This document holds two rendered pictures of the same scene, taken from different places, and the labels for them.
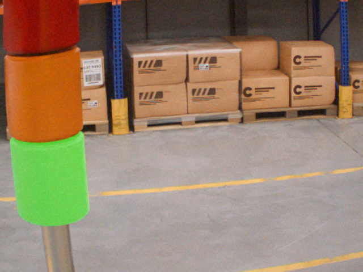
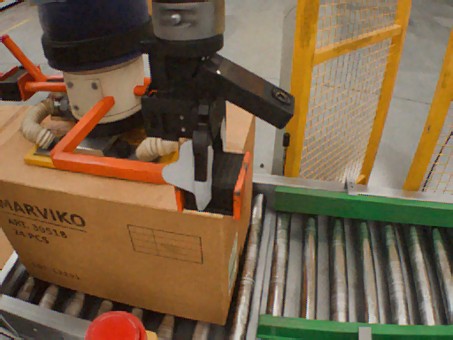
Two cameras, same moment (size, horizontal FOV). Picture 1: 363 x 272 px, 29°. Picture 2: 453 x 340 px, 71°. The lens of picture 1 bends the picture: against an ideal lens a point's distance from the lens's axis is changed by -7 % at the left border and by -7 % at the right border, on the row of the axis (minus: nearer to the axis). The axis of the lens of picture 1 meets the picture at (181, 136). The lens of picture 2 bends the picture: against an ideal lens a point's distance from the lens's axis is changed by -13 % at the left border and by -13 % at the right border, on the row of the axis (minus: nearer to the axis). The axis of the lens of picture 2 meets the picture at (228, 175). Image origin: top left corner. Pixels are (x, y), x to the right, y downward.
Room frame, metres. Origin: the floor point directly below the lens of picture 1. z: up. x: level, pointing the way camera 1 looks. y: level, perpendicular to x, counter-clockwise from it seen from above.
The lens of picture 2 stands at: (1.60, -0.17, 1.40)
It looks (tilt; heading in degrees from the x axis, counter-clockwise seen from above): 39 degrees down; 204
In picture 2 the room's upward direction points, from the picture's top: straight up
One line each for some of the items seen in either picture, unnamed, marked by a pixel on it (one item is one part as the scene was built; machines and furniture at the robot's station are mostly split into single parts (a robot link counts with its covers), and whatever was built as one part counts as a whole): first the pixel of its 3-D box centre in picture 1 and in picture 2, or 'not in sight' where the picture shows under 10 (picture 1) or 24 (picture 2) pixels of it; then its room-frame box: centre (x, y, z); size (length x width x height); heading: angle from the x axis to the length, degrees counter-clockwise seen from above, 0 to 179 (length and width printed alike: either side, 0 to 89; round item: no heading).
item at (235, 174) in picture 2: not in sight; (214, 181); (1.27, -0.34, 1.08); 0.09 x 0.08 x 0.05; 12
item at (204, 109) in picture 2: not in sight; (186, 85); (1.27, -0.37, 1.22); 0.09 x 0.08 x 0.12; 102
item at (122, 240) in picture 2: not in sight; (128, 199); (1.08, -0.69, 0.75); 0.60 x 0.40 x 0.40; 102
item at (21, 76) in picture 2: not in sight; (19, 82); (1.13, -0.93, 1.08); 0.10 x 0.08 x 0.06; 12
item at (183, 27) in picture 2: not in sight; (188, 17); (1.27, -0.36, 1.30); 0.08 x 0.08 x 0.05
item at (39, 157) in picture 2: not in sight; (95, 150); (1.17, -0.66, 0.98); 0.34 x 0.10 x 0.05; 102
